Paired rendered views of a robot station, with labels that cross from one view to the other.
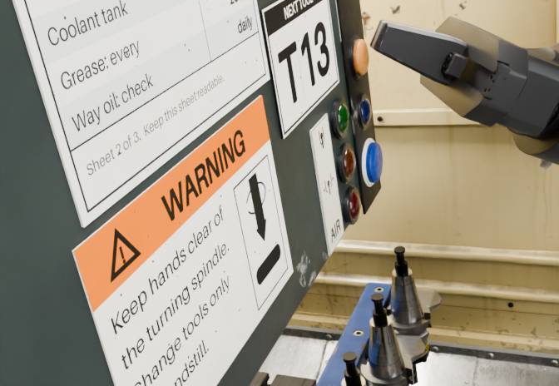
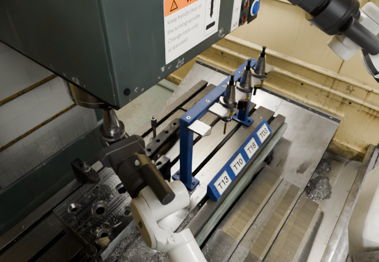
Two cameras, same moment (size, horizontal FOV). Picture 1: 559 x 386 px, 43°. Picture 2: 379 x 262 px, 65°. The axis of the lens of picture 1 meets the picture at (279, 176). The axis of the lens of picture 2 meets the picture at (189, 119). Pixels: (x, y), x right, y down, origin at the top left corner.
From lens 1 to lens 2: 0.22 m
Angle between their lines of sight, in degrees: 21
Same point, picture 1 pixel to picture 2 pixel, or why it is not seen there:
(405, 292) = (260, 62)
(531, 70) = not seen: outside the picture
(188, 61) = not seen: outside the picture
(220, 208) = (201, 4)
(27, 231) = not seen: outside the picture
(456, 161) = (302, 23)
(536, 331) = (307, 96)
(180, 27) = not seen: outside the picture
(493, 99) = not seen: outside the picture
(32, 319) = (152, 13)
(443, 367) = (269, 99)
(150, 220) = (182, 0)
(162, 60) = not seen: outside the picture
